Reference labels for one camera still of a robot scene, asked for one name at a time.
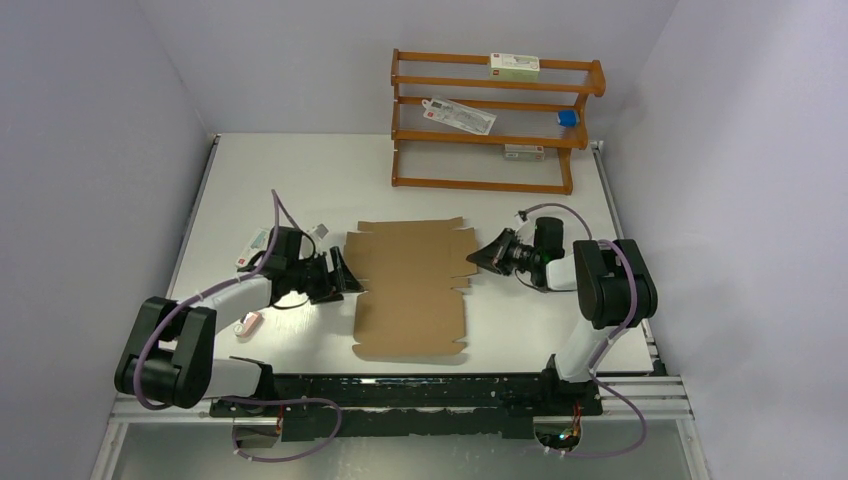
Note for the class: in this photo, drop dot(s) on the orange wooden shelf rack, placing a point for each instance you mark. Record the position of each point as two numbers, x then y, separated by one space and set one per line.
526 112

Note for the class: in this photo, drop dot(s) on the white flat package middle shelf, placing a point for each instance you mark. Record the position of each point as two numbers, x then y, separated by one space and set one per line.
458 116

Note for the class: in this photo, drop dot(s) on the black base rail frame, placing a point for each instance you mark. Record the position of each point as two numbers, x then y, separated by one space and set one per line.
513 406

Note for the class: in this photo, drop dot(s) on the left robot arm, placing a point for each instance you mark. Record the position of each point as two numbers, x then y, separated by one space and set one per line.
168 359

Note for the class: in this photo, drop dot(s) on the pink white small object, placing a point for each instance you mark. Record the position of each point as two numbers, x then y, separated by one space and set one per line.
249 324

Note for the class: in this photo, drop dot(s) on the brown cardboard box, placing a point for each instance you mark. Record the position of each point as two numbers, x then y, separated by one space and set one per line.
414 274

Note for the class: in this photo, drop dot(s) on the blue small cube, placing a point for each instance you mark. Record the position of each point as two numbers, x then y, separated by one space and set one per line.
568 118

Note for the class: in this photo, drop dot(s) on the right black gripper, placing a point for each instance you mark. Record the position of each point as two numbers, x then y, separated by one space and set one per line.
494 256

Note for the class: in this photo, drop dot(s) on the white box lower shelf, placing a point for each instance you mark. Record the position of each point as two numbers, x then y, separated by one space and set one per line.
515 152

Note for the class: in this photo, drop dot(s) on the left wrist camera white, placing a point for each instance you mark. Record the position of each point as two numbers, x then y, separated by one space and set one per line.
318 232

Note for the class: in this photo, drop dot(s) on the white green box on table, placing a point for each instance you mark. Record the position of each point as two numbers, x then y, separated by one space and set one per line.
256 245

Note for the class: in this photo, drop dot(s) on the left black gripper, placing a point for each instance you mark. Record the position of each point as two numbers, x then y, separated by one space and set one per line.
329 288

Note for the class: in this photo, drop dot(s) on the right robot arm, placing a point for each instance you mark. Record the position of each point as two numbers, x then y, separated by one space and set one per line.
614 288

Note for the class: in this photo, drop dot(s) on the white green box top shelf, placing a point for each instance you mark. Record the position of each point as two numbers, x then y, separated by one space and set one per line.
514 67

